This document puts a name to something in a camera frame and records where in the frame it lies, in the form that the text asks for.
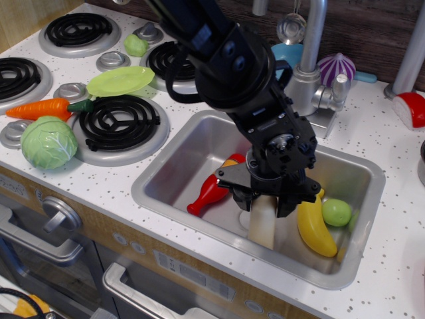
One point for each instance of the white detergent bottle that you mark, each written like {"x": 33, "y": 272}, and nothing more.
{"x": 262, "y": 223}

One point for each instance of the blue plastic pot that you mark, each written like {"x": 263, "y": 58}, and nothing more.
{"x": 292, "y": 54}

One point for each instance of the silver stove knob front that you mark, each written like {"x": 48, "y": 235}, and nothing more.
{"x": 11, "y": 134}

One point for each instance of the silver ladle hanging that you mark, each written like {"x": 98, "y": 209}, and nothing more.
{"x": 291, "y": 28}

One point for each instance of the silver stove knob lower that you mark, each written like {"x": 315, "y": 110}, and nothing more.
{"x": 73, "y": 92}

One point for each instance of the stove burner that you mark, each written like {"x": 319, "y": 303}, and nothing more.
{"x": 159, "y": 59}
{"x": 121, "y": 130}
{"x": 23, "y": 80}
{"x": 79, "y": 35}

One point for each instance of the small green lettuce toy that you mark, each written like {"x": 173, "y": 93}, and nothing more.
{"x": 135, "y": 46}

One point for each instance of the back right stove burner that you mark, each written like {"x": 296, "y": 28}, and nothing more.
{"x": 159, "y": 59}

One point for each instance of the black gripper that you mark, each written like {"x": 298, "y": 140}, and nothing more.
{"x": 248, "y": 180}

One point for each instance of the silver oven door handle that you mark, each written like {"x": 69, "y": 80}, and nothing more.
{"x": 65, "y": 254}

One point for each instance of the back left stove burner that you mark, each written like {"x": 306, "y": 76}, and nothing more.
{"x": 79, "y": 35}

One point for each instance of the silver oven dial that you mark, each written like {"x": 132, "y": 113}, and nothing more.
{"x": 60, "y": 214}

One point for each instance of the orange carrot toy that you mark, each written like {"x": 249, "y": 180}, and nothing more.
{"x": 56, "y": 107}

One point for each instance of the yellow object bottom corner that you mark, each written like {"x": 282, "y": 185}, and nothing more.
{"x": 25, "y": 310}

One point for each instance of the silver dishwasher handle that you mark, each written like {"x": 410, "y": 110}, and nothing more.
{"x": 113, "y": 283}

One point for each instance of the red ketchup bottle toy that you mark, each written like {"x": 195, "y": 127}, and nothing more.
{"x": 210, "y": 191}

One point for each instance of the purple onion toy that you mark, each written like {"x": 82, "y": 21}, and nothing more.
{"x": 334, "y": 65}

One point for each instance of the front stove burner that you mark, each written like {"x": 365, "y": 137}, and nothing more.
{"x": 121, "y": 130}

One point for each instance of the red white cheese wedge toy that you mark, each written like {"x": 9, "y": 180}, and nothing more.
{"x": 409, "y": 107}

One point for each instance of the green apple toy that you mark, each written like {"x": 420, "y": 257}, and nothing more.
{"x": 336, "y": 212}

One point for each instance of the silver metal sink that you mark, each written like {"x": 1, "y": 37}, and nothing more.
{"x": 174, "y": 178}

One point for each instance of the silver stove knob back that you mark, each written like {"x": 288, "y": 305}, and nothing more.
{"x": 150, "y": 33}

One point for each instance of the silver stove knob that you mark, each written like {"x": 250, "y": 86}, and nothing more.
{"x": 150, "y": 33}
{"x": 11, "y": 134}
{"x": 73, "y": 92}
{"x": 112, "y": 60}

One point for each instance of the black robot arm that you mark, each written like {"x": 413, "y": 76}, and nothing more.
{"x": 235, "y": 74}

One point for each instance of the yellow banana toy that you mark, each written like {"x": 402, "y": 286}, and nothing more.
{"x": 312, "y": 228}

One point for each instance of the light green plastic plate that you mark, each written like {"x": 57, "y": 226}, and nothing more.
{"x": 120, "y": 81}

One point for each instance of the green cabbage toy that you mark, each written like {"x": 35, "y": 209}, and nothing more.
{"x": 48, "y": 143}

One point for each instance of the silver toy faucet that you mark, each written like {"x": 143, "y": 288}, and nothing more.
{"x": 318, "y": 103}

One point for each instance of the silver stove knob middle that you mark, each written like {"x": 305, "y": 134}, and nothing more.
{"x": 112, "y": 60}

